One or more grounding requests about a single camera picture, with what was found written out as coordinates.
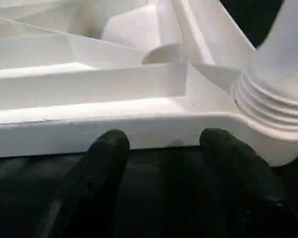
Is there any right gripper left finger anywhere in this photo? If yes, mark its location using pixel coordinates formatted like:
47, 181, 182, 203
37, 128, 130, 238

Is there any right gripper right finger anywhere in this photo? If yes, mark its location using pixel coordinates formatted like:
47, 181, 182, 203
200, 128, 298, 238

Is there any white plastic table top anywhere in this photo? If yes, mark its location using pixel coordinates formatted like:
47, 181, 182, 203
0, 0, 298, 167

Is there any white plastic table leg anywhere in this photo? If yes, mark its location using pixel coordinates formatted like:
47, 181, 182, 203
232, 0, 298, 134

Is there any black work mat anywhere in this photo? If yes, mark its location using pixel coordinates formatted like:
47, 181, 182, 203
0, 0, 298, 238

